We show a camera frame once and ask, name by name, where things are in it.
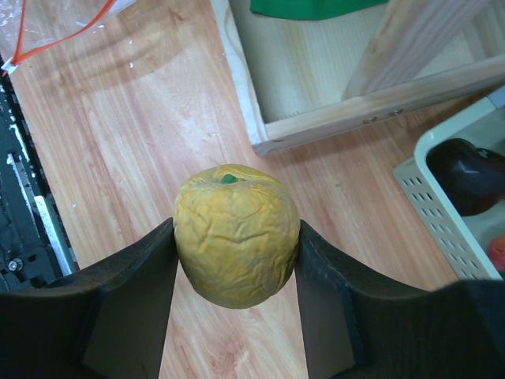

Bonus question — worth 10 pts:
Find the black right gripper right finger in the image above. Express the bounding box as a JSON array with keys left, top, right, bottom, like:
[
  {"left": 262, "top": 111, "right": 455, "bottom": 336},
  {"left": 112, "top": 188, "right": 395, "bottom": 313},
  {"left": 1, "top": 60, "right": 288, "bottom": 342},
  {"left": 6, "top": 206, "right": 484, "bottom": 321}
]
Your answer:
[{"left": 295, "top": 223, "right": 504, "bottom": 378}]

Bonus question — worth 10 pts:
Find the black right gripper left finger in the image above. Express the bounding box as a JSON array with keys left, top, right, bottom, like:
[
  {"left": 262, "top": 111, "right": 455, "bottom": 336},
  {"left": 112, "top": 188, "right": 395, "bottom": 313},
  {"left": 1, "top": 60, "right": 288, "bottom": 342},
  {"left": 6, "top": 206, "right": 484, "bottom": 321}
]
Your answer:
[{"left": 1, "top": 220, "right": 178, "bottom": 378}]

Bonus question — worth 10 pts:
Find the yellow fake lemon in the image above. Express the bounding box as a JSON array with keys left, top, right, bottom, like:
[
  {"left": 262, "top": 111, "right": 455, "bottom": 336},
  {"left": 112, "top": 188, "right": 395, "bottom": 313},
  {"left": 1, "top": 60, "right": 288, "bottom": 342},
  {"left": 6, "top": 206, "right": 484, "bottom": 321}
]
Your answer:
[{"left": 173, "top": 164, "right": 301, "bottom": 310}]

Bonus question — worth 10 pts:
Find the orange fake peach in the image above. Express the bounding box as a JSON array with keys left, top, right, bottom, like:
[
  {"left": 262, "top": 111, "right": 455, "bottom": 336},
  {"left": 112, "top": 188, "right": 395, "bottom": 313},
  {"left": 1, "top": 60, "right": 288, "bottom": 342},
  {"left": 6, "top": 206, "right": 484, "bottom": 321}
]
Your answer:
[{"left": 487, "top": 235, "right": 505, "bottom": 272}]

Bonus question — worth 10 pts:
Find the dark purple fake eggplant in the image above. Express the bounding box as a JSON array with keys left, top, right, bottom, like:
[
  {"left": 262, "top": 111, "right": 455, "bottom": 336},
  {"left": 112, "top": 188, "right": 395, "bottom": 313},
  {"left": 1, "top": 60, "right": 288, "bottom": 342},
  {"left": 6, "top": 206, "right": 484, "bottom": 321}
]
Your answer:
[{"left": 426, "top": 138, "right": 504, "bottom": 216}]

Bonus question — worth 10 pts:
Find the clear zip top bag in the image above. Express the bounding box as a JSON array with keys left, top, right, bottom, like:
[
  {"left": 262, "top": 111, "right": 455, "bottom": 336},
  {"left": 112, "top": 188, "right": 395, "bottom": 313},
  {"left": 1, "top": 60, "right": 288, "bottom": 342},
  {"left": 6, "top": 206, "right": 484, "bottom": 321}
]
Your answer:
[{"left": 1, "top": 0, "right": 134, "bottom": 77}]

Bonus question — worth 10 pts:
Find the light green plastic basket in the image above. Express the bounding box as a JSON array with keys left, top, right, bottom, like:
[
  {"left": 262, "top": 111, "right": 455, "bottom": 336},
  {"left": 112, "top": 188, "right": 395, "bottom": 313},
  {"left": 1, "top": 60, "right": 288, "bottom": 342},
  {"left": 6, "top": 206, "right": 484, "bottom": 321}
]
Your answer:
[{"left": 394, "top": 88, "right": 504, "bottom": 280}]

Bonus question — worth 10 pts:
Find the wooden clothes rack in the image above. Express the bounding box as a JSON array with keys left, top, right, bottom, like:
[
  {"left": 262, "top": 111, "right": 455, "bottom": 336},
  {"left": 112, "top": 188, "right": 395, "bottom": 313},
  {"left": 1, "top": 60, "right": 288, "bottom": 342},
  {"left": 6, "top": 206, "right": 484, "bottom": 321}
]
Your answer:
[{"left": 212, "top": 1, "right": 504, "bottom": 155}]

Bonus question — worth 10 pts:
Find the green sleeveless shirt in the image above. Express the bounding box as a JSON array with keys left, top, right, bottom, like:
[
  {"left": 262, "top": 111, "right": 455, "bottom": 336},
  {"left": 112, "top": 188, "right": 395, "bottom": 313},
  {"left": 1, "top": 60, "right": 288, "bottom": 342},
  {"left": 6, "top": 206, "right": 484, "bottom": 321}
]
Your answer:
[{"left": 249, "top": 0, "right": 387, "bottom": 21}]

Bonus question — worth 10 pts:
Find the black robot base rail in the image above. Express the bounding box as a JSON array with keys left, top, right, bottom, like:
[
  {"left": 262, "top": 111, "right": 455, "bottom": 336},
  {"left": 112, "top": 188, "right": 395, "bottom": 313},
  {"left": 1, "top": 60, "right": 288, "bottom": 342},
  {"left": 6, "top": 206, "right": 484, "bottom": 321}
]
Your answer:
[{"left": 1, "top": 75, "right": 79, "bottom": 292}]

